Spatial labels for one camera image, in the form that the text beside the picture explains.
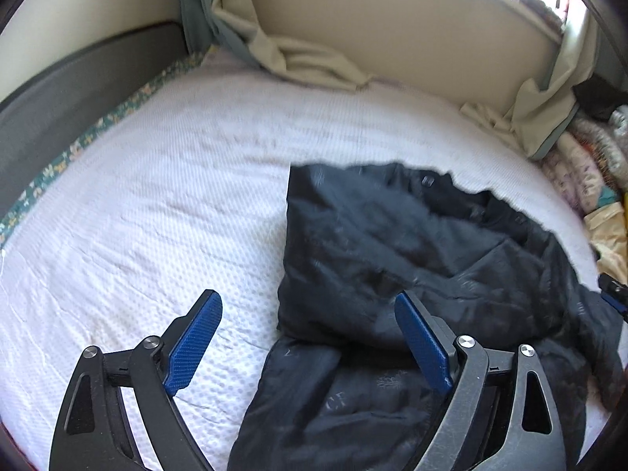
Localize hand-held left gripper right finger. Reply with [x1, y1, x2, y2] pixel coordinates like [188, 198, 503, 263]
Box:
[394, 291, 570, 471]

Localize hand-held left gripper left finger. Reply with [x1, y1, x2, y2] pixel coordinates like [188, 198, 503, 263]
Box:
[49, 289, 223, 471]

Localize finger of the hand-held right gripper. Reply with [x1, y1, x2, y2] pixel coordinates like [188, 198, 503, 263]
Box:
[597, 274, 628, 316]

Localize black jacket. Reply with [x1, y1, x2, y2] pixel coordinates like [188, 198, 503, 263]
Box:
[226, 161, 626, 471]

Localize pile of colourful clothes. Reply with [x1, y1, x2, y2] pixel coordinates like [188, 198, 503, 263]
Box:
[540, 106, 628, 217]

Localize yellow cloth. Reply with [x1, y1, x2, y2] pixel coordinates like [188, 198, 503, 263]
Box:
[583, 202, 628, 276]

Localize white mattress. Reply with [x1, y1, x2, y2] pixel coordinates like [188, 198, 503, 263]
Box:
[0, 51, 603, 471]

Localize beige curtain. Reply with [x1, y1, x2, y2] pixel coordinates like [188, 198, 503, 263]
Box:
[460, 9, 600, 161]
[211, 0, 374, 91]

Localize floral bed sheet edge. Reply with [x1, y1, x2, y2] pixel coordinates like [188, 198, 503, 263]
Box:
[0, 45, 217, 252]

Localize green curtain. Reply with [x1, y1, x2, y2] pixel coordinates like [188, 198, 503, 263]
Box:
[179, 0, 217, 54]

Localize grey bed frame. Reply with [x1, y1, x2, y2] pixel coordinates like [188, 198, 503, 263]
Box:
[0, 20, 190, 207]

